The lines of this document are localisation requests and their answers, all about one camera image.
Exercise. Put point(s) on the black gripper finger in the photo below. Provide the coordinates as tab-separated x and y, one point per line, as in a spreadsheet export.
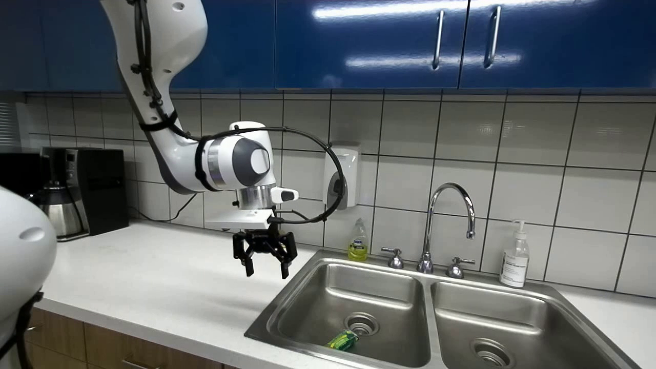
288	254
247	258

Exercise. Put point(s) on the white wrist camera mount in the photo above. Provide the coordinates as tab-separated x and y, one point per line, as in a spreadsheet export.
236	220

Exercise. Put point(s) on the chrome gooseneck faucet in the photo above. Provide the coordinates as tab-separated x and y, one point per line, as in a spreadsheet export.
426	261

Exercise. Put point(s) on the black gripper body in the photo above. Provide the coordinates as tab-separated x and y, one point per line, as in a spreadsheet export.
265	238

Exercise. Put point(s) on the steel coffee carafe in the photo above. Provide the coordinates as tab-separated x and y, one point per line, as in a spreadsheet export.
58	217

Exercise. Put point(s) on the clear pump soap bottle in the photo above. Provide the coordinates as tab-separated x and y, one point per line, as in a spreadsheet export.
514	268

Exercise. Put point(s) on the wooden base cabinet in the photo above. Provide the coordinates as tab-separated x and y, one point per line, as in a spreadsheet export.
104	349

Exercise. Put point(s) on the stainless steel double sink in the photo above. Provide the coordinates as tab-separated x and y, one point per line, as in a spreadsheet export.
396	308

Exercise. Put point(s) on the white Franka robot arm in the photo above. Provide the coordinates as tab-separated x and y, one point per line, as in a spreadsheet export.
178	157

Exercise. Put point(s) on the blue cabinet door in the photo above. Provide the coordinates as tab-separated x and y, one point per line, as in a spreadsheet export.
582	42
238	42
49	48
369	42

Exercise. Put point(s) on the black boxy appliance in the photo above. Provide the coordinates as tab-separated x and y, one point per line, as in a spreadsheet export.
21	167

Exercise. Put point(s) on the green granola bar wrapper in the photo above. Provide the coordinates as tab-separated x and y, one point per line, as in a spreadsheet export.
342	342

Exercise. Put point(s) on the white wall soap dispenser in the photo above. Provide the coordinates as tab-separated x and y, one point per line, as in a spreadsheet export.
350	172

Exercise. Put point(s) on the black coffee maker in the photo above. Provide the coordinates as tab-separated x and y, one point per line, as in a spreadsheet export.
104	192

